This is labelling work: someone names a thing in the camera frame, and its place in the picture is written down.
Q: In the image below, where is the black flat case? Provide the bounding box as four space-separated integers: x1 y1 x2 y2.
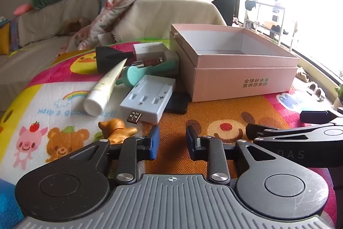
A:
164 92 189 115

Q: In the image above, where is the dark red cylinder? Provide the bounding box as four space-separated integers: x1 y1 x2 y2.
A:
133 57 164 67

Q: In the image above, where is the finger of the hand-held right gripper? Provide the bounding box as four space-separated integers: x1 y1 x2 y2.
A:
299 110 343 125
246 123 343 145

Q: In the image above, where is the white usb hub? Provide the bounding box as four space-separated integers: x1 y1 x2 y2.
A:
119 75 176 126

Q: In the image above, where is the white squeeze tube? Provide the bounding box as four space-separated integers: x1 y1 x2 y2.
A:
83 58 128 117

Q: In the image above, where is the pink cardboard box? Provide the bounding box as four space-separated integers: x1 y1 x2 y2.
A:
169 24 300 102

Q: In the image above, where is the small potted plant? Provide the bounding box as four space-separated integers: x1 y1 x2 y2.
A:
333 84 343 109

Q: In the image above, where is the small white box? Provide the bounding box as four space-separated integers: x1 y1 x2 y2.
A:
133 42 172 63

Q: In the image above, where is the pink plush toy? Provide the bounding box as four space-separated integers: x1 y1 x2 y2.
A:
13 4 33 15

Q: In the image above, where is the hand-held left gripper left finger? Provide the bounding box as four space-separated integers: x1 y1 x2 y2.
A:
57 124 161 184

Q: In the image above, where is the beige covered sofa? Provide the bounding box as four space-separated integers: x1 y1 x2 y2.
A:
0 0 228 111

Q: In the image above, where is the metal balcony rack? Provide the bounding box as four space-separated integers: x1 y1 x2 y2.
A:
244 0 298 45

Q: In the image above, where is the golden animal figurine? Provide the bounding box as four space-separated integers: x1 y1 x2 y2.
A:
98 119 138 144

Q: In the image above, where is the teal plastic handle tool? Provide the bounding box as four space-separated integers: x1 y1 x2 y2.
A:
116 59 177 88

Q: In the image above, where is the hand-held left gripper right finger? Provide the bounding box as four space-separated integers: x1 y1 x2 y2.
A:
186 126 284 187

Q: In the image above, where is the white paper tag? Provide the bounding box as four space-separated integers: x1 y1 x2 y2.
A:
98 33 118 47

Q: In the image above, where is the yellow cushion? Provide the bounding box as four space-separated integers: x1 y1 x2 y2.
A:
0 22 11 55

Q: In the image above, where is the brown plush toy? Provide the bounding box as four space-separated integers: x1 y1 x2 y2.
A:
60 17 92 36

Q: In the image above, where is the black wedge-shaped case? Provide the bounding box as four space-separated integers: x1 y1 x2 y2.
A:
96 46 134 74

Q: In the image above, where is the colourful cartoon play mat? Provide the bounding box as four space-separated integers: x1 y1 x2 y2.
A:
0 38 338 229

